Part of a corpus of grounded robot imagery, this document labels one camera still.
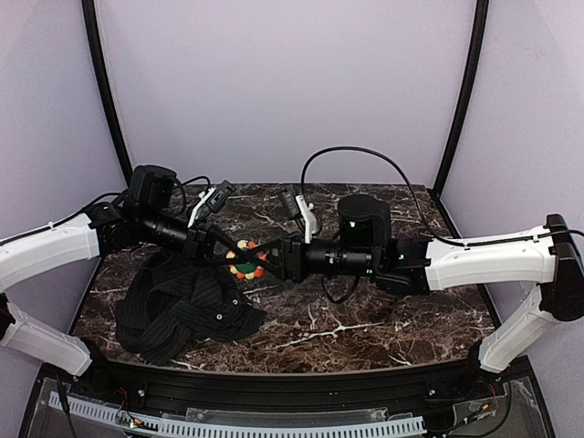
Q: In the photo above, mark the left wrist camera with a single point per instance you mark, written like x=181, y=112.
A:
x=211, y=202

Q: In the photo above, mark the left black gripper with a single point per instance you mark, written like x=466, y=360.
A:
x=203, y=242

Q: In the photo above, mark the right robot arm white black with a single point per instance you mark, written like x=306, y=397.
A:
x=545, y=256

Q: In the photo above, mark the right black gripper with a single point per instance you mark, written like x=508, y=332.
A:
x=293, y=259

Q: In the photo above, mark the flower brooch green orange yellow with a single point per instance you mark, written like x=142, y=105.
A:
x=246, y=270

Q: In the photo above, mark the right black frame post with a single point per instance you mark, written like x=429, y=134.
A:
x=464, y=96

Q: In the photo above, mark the left black frame post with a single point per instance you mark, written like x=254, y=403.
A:
x=91, y=23

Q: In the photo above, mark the black pinstriped shirt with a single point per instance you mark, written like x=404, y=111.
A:
x=169, y=303

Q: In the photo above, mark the white slotted cable duct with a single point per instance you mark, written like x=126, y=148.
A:
x=151, y=426

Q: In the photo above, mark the black frame post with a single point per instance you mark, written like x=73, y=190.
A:
x=91, y=23
x=464, y=96

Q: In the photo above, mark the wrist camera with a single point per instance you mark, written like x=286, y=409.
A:
x=211, y=202
x=299, y=212

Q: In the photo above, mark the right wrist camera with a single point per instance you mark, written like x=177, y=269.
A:
x=299, y=212

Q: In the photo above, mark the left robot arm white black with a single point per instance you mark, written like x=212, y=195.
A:
x=105, y=226

